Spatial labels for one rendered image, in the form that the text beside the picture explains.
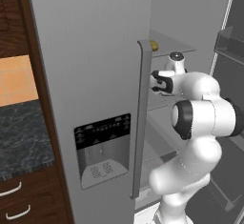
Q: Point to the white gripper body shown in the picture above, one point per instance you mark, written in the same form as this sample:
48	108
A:
155	82

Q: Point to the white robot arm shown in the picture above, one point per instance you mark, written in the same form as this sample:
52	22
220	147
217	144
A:
197	116

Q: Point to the glass fridge shelf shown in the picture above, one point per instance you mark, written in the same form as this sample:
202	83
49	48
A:
171	45
157	102

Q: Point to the grey fridge door with dispenser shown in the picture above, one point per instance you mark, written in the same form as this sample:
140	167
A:
92	59

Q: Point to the grey fridge interior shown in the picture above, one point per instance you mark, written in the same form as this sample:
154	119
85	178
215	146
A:
178	15

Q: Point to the grey fridge door with bins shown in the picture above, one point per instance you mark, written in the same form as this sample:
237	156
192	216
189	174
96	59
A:
232	75

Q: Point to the clear fridge door bin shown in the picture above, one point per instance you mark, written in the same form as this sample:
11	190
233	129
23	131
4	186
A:
229	45

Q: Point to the dark wooden cupboard side panel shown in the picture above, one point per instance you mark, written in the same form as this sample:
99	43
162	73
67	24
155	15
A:
44	107

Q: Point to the dark wooden drawer front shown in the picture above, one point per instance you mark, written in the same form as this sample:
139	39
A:
35	183
44	210

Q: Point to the dark wooden wall cupboard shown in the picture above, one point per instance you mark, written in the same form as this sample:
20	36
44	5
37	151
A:
11	18

